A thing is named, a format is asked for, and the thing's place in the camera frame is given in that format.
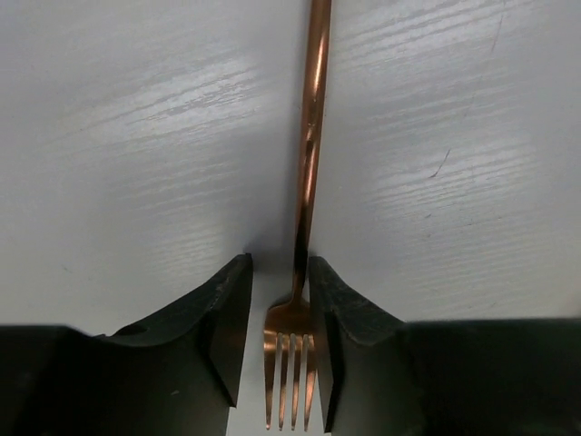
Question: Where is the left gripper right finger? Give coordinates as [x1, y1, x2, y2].
[309, 256, 580, 435]

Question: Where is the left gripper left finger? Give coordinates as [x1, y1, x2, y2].
[1, 254, 253, 435]

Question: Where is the copper fork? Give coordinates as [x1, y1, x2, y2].
[263, 0, 332, 430]

